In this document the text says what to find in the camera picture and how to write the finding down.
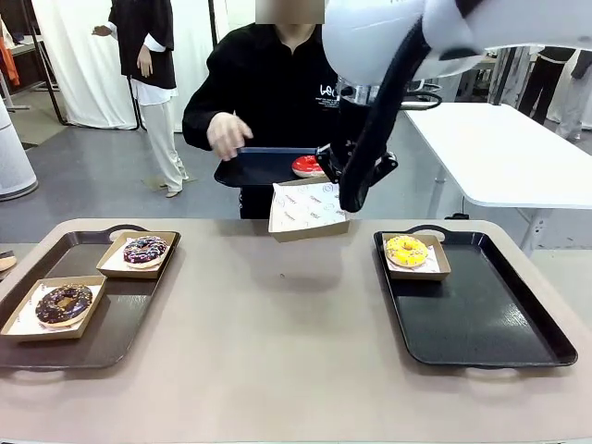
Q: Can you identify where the person's right forearm black sleeve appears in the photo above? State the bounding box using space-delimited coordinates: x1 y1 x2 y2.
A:
182 104 218 152

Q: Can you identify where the mannequin in black top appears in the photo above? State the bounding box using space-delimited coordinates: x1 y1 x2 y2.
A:
91 0 190 199

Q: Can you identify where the brown cardboard food box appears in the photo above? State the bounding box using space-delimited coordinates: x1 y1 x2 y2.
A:
267 180 352 243
0 276 107 342
382 234 452 283
95 230 178 280

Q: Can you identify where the white curtain backdrop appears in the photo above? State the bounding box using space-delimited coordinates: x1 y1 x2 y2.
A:
31 0 258 132

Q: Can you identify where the person in black clothes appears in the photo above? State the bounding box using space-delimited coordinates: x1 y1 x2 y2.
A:
181 8 343 221

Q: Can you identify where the chocolate glazed donut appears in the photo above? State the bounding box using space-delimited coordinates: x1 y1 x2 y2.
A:
35 283 94 328

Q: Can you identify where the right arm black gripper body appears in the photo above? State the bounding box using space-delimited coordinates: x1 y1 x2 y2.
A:
339 97 371 156

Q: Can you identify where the yellow glazed donut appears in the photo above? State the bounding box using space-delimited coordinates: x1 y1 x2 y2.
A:
385 235 429 270

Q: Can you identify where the chocolate sprinkled donut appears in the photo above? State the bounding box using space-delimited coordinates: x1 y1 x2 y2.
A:
123 236 168 270

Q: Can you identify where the hanging patterned garment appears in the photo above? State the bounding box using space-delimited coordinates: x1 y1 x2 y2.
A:
492 48 524 107

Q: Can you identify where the black cable sleeve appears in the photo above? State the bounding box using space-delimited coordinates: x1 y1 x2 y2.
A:
339 13 434 214

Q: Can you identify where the mannequin with black trousers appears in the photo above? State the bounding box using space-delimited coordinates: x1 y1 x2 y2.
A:
517 45 579 126

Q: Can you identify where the black tray with handles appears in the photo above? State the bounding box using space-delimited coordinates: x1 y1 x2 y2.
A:
373 225 579 371

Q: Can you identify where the orange cloth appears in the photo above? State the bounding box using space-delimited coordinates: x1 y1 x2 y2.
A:
0 39 22 87

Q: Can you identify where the mannequin in dark puffer jacket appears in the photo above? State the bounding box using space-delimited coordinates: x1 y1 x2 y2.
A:
554 45 592 142

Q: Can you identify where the white cylindrical pedestal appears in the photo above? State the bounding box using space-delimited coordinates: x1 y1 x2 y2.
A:
0 96 39 203

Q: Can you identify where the black light stand pole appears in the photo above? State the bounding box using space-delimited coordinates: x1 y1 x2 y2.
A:
206 0 221 47

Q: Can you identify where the person's right hand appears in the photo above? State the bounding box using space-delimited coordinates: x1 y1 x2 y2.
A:
206 112 254 162

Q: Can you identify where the red glazed donut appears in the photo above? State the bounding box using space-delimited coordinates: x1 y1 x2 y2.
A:
290 155 327 179

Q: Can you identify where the left black tray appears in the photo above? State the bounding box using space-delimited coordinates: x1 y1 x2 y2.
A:
0 225 182 371

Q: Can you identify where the white table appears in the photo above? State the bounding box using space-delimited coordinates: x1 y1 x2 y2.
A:
401 102 592 260

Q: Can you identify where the dark navy plastic tray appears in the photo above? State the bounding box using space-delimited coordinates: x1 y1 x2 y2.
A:
213 146 335 188

